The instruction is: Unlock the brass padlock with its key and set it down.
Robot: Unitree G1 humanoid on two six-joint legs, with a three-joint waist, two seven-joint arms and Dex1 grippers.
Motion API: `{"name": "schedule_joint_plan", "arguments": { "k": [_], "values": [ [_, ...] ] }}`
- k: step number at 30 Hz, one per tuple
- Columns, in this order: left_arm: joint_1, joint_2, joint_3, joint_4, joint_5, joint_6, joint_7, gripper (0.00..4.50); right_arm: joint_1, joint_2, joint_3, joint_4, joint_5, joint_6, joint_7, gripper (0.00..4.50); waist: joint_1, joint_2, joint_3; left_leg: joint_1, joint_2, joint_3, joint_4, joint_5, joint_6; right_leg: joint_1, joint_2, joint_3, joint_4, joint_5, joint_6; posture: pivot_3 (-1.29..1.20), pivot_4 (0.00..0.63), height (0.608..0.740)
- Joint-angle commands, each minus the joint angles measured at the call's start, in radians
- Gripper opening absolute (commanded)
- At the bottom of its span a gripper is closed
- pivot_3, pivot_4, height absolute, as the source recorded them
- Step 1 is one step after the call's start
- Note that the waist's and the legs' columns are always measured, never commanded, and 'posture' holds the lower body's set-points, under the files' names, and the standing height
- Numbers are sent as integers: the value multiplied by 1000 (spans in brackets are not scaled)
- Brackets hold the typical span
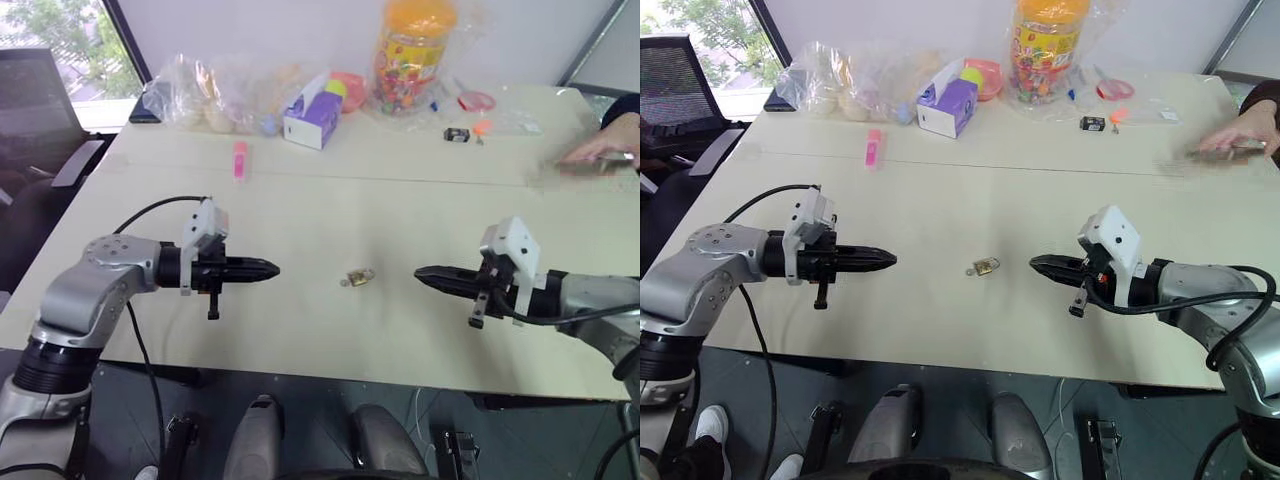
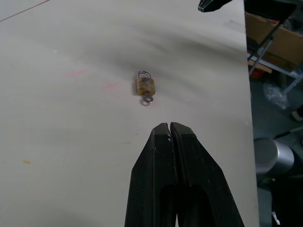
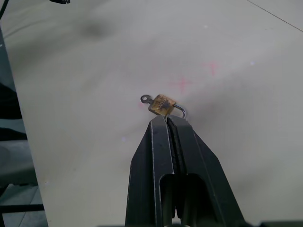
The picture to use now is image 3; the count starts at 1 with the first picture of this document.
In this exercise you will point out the dark object at table edge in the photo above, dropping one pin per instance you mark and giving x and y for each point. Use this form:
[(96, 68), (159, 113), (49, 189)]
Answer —
[(60, 1)]

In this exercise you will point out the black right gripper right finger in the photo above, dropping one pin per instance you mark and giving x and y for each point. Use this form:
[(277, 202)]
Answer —
[(201, 170)]

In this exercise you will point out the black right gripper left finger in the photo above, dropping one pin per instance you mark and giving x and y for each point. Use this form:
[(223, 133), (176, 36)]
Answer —
[(151, 165)]

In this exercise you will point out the small brass padlock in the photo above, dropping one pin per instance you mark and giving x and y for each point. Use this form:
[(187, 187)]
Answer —
[(163, 106)]

